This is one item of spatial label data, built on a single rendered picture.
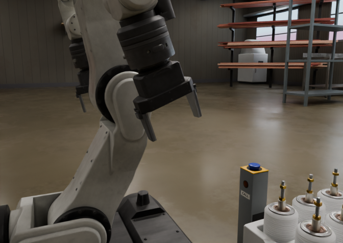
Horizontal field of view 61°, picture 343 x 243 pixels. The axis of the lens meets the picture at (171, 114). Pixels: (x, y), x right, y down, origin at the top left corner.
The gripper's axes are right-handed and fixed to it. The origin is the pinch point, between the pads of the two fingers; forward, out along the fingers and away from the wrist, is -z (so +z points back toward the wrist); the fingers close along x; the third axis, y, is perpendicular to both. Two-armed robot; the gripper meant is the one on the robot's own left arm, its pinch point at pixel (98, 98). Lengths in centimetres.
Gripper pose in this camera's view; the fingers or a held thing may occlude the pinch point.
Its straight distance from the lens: 97.6
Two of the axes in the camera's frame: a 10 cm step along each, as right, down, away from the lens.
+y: -3.8, -1.9, 9.0
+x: 9.0, -2.9, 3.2
